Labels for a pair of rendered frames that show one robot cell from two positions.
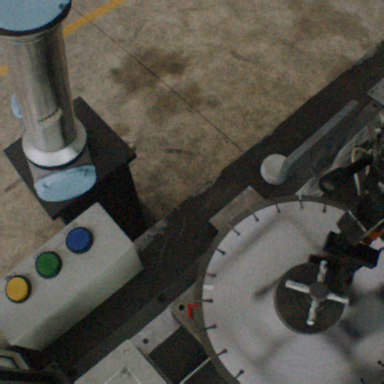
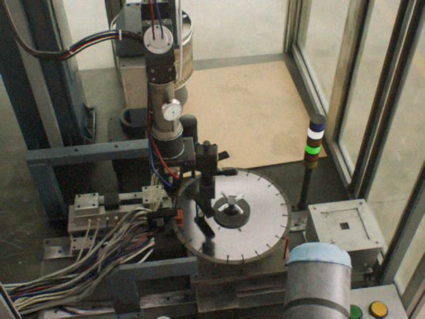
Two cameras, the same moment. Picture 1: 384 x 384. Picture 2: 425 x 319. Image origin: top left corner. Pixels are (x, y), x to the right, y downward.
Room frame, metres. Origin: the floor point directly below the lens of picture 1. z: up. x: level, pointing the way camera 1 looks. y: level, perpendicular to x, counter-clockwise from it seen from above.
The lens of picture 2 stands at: (0.94, 0.31, 2.21)
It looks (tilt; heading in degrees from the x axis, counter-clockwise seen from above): 47 degrees down; 213
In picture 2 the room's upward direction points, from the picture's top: straight up
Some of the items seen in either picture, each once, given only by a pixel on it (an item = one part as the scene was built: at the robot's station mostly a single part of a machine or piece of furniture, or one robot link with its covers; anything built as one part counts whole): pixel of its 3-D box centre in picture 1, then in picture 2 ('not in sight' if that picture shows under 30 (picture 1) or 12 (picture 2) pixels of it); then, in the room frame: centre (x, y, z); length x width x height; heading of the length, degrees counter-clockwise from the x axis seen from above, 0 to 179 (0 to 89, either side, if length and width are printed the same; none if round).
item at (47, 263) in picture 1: (48, 265); (353, 313); (0.19, 0.25, 0.90); 0.04 x 0.04 x 0.02
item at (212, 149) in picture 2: (383, 194); (207, 170); (0.18, -0.21, 1.17); 0.06 x 0.05 x 0.20; 122
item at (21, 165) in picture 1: (97, 213); not in sight; (0.52, 0.31, 0.37); 0.40 x 0.40 x 0.75; 41
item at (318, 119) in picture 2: not in sight; (317, 122); (-0.17, -0.06, 1.14); 0.05 x 0.04 x 0.03; 41
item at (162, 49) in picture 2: not in sight; (158, 45); (0.12, -0.39, 1.45); 0.35 x 0.07 x 0.28; 41
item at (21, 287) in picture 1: (18, 289); (378, 310); (0.15, 0.31, 0.90); 0.04 x 0.04 x 0.02
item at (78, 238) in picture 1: (79, 240); not in sight; (0.24, 0.20, 0.90); 0.04 x 0.04 x 0.02
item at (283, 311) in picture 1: (311, 297); (231, 209); (0.12, -0.18, 0.96); 0.11 x 0.11 x 0.03
